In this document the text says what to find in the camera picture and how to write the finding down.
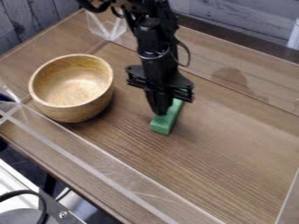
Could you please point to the green rectangular block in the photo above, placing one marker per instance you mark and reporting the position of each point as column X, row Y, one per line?
column 162, row 123

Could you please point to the grey metal mount plate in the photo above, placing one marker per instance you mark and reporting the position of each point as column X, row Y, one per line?
column 34, row 216

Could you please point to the clear acrylic front barrier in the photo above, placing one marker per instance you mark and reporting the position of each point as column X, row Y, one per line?
column 106, row 181

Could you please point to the brown wooden bowl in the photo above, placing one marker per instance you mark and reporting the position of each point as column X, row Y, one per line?
column 71, row 87

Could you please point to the white post at right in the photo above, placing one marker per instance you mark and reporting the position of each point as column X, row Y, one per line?
column 294, row 37

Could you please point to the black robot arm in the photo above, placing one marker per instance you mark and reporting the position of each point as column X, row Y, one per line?
column 154, row 25

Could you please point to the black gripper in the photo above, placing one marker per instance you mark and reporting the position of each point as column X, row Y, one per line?
column 159, row 78

